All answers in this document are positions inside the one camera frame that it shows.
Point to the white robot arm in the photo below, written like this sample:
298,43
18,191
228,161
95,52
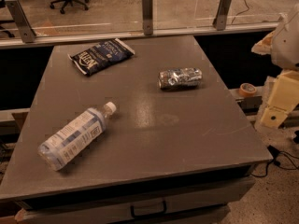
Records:
283,46

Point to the silver blue redbull can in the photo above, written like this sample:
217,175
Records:
179,78

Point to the dark blue snack bag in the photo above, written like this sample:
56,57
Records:
101,56

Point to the clear plastic water bottle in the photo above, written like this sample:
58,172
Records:
62,147

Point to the brown tape roll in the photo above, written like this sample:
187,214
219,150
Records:
247,90

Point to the clear glass barrier panel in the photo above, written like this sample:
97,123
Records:
120,16

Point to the middle metal glass bracket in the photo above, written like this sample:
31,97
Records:
147,15

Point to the metal glass bracket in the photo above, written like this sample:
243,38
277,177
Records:
26,32
220,20
147,15

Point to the right metal glass bracket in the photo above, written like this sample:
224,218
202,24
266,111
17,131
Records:
220,20

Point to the grey drawer with black handle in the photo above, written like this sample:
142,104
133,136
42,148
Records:
201,204

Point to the left metal glass bracket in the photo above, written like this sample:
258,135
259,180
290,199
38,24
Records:
26,32

